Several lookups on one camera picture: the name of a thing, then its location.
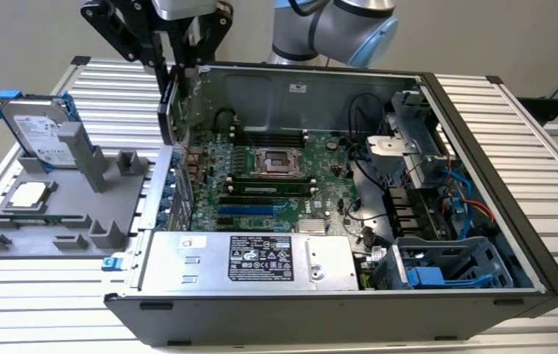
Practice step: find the green RAM stick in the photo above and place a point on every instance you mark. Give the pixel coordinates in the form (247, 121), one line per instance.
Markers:
(263, 190)
(37, 219)

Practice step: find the silver metal drive cage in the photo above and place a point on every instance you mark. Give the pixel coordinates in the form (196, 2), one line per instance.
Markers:
(391, 145)

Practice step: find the blue slot latch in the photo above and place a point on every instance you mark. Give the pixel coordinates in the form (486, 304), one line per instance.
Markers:
(164, 204)
(176, 158)
(169, 180)
(161, 218)

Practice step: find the black bracket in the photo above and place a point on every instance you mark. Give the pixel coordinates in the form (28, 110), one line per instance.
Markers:
(543, 108)

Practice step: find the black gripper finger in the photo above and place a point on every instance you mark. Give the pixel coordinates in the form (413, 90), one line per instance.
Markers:
(131, 40)
(209, 37)

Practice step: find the grey parts rack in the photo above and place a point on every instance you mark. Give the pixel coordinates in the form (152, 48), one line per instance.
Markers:
(29, 236)

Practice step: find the round coin battery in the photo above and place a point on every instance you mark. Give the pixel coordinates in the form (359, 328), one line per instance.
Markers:
(329, 144)

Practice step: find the long black expansion slot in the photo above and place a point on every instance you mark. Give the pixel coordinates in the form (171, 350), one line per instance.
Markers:
(251, 201)

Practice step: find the black table corner cap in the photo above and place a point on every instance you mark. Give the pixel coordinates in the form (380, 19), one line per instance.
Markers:
(494, 79)
(81, 60)

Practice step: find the blue plastic bracket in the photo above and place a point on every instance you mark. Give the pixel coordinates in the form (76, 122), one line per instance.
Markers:
(425, 276)

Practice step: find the hard disk in blue carrier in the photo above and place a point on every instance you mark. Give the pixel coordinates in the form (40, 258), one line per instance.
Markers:
(32, 129)

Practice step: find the blue case latch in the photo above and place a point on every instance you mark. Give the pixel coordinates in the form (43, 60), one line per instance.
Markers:
(109, 264)

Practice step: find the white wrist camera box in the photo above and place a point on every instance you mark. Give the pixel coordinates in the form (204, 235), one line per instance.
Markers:
(181, 8)

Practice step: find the black RAM slot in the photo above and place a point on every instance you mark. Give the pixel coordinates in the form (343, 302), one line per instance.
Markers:
(273, 132)
(273, 180)
(273, 136)
(273, 145)
(273, 141)

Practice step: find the graphics card with black fan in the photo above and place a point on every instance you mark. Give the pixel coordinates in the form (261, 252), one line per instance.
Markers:
(165, 118)

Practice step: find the silver power supply unit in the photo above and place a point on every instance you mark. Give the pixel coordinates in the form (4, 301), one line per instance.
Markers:
(209, 265)

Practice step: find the open black PC case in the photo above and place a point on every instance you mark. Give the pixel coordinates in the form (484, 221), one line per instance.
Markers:
(307, 321)

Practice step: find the short black expansion slot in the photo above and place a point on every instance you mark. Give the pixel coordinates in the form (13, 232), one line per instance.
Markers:
(224, 221)

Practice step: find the silver CPU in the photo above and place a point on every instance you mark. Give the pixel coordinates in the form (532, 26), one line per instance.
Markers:
(24, 194)

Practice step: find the grey plastic disk bay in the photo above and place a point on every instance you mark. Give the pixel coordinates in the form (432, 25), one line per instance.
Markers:
(435, 245)

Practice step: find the blue expansion slot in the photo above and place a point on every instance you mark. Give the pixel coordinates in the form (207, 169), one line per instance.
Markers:
(248, 212)

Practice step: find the CPU socket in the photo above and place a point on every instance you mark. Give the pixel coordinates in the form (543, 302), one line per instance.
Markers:
(275, 161)

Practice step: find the small silver heatsink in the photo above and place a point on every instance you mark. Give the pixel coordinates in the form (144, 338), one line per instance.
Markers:
(312, 225)

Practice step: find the green motherboard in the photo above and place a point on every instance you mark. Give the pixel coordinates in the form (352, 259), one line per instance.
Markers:
(337, 184)

